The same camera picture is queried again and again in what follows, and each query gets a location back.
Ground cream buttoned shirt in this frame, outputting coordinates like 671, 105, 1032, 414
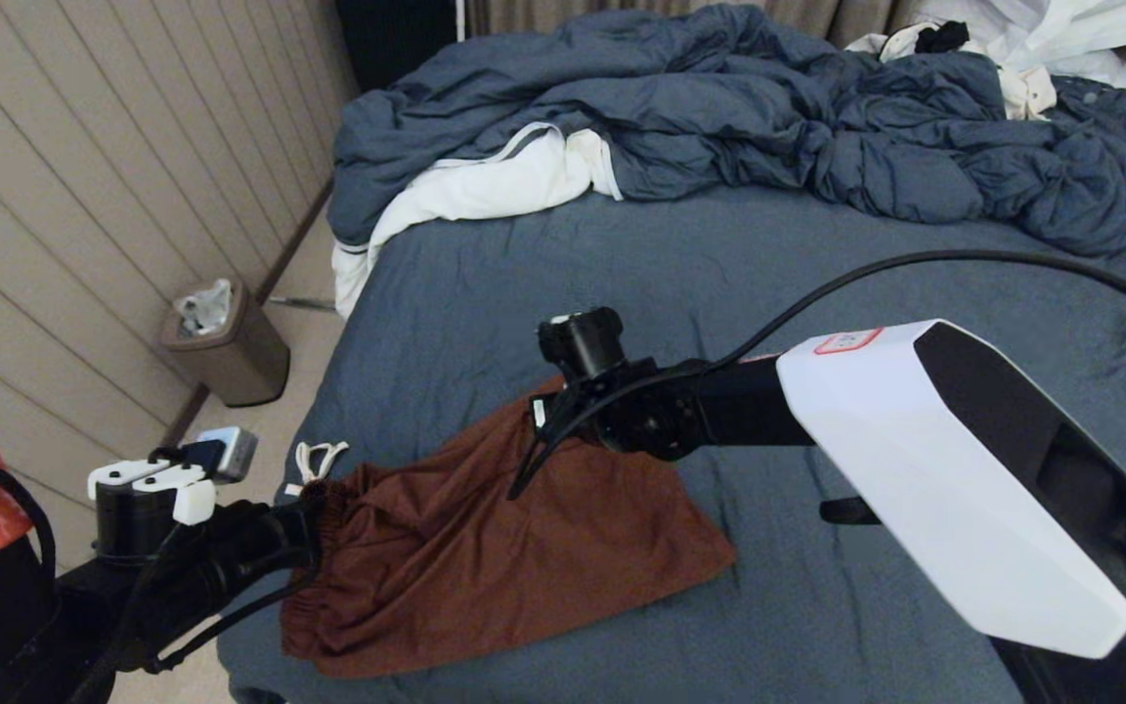
846, 20, 1061, 120

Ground white crumpled garment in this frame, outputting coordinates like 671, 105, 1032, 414
915, 0, 1126, 87

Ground small black garment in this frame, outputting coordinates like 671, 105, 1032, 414
915, 20, 973, 54

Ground blue bed sheet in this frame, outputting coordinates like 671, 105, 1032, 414
214, 181, 1126, 704

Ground beige curtain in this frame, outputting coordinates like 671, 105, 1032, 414
465, 0, 921, 48

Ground crumpled blue duvet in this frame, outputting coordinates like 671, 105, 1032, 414
328, 2, 1126, 257

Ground blue denim garment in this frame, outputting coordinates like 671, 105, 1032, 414
1052, 73, 1126, 148

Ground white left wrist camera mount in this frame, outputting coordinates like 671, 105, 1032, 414
87, 460, 219, 526

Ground brown drawstring shorts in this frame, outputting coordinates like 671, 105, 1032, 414
280, 376, 737, 681

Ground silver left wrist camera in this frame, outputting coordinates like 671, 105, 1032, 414
194, 427, 259, 485

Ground clear plastic bin bag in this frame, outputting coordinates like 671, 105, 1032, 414
175, 279, 235, 338

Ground brown trash bin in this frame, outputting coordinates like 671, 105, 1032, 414
159, 278, 292, 409

